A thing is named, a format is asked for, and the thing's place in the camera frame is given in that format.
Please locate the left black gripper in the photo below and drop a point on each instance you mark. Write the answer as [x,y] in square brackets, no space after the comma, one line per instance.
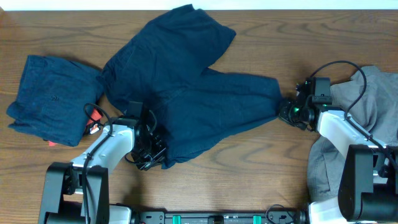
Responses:
[157,158]

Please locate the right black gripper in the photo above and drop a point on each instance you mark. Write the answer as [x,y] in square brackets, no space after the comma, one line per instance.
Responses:
[283,111]

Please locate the grey shorts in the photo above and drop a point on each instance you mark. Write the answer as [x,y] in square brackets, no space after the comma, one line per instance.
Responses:
[376,112]

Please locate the navy blue shorts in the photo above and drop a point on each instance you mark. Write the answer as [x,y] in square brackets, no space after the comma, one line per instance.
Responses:
[51,97]
[167,67]

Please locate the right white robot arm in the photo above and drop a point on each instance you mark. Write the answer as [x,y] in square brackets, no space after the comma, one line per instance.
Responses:
[368,186]

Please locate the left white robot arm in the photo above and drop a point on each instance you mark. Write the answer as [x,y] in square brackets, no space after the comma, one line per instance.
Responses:
[78,191]

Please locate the red clothing tag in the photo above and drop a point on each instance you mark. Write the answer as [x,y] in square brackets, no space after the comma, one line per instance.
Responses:
[93,125]

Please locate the folded navy blue shorts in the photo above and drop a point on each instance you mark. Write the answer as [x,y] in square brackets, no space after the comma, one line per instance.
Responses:
[51,97]

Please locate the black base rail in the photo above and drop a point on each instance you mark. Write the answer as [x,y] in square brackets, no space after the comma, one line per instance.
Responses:
[276,214]

